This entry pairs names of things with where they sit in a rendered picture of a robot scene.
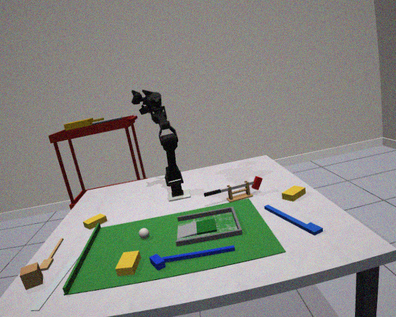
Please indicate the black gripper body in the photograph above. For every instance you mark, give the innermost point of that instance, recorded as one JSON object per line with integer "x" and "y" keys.
{"x": 138, "y": 98}

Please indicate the brown cube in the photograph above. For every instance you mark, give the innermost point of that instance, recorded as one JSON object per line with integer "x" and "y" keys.
{"x": 31, "y": 276}

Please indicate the white ball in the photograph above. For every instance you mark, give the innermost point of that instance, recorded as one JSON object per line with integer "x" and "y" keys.
{"x": 144, "y": 233}

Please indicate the green flat mat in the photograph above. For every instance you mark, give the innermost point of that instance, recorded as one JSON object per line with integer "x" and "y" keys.
{"x": 98, "y": 271}

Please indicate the yellow rectangular block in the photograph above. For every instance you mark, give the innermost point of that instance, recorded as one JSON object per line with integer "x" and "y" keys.
{"x": 128, "y": 263}
{"x": 91, "y": 222}
{"x": 293, "y": 193}

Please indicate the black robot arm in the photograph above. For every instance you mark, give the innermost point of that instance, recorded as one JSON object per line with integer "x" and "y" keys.
{"x": 169, "y": 142}

